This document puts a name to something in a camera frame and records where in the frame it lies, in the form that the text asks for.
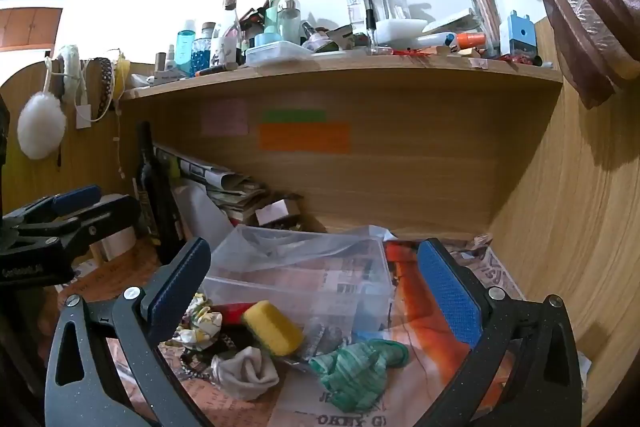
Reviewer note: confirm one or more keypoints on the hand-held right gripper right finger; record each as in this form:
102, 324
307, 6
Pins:
450, 294

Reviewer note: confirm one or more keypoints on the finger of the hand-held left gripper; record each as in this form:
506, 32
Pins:
75, 199
107, 214

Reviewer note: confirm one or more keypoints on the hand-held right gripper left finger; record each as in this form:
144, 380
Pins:
180, 287

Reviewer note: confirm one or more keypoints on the floral yellow scrunchie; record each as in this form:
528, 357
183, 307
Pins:
202, 324

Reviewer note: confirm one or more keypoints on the yellow sponge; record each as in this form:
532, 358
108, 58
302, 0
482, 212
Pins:
274, 327

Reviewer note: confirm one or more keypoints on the grey white sock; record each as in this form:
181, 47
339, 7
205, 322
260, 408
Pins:
246, 372

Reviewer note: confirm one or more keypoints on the green checked cloth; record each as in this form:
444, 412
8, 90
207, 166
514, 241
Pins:
357, 372

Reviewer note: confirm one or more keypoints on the clear plastic storage box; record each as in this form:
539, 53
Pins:
305, 277

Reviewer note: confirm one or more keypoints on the white small box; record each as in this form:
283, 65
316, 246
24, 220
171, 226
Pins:
114, 243

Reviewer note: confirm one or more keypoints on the dark wine bottle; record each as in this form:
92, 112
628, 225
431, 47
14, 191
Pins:
150, 192

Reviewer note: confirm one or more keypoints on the red plastic item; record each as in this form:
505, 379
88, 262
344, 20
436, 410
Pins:
235, 311

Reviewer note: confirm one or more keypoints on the white fluffy pompom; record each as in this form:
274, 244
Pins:
41, 126

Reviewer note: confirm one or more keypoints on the stack of folded newspapers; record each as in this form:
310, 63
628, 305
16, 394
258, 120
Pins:
225, 187

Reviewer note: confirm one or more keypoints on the dark patterned headband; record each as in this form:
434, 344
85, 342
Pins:
106, 82

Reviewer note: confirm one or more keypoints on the small cardboard box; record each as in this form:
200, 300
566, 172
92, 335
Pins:
277, 212

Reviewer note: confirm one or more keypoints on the white fluffy headband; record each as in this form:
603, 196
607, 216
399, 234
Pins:
70, 72

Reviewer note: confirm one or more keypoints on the yellow hanging item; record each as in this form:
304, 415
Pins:
121, 74

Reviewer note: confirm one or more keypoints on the crumpled silver wrapper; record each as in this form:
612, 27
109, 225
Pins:
320, 342

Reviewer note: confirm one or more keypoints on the pink sticky note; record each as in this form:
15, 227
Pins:
225, 117

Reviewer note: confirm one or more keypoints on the small white spray bottle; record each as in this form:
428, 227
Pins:
170, 58

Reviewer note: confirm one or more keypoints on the blue liquid bottle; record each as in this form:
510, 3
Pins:
185, 47

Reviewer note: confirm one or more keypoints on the blue bead bottle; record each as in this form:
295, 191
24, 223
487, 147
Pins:
204, 49

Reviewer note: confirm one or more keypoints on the orange sticky note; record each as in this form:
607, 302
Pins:
305, 137

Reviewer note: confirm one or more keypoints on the white printed cup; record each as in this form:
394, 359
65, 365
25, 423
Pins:
223, 51

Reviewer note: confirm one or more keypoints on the green sticky note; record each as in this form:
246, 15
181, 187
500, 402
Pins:
295, 116

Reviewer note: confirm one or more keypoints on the clear corked glass bottle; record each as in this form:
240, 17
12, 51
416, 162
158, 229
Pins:
229, 14

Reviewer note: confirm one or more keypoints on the clear lidded plastic box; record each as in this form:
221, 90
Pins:
278, 54

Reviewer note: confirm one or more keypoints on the wooden desk shelf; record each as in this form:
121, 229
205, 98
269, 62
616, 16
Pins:
350, 72

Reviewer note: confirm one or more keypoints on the teal pump bottle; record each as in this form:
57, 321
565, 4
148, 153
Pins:
273, 14

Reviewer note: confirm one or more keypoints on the clear glass round bottle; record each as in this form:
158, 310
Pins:
289, 21

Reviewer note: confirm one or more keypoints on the white plastic tray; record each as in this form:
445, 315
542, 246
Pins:
400, 32

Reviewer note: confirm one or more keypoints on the blue plastic box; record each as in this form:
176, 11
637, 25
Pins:
522, 35

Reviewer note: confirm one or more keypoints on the small perfume bottle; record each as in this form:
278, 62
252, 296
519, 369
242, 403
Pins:
316, 40

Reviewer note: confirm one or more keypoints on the clear jar of sticks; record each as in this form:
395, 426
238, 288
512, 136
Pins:
486, 21

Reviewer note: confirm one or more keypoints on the white wall plug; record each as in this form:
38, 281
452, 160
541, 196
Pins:
83, 115

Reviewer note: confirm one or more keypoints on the wooden wall cabinet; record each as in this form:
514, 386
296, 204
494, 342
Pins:
30, 29

